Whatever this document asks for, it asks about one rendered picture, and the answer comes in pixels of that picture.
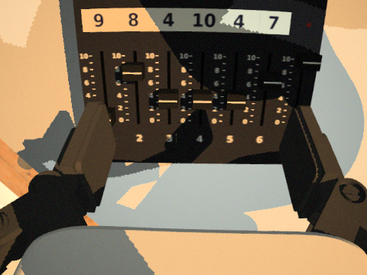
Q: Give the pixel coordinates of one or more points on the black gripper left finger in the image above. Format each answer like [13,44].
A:
[79,176]

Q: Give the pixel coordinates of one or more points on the black lighting desk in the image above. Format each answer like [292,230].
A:
[188,53]

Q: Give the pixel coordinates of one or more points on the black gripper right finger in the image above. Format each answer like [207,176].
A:
[319,192]

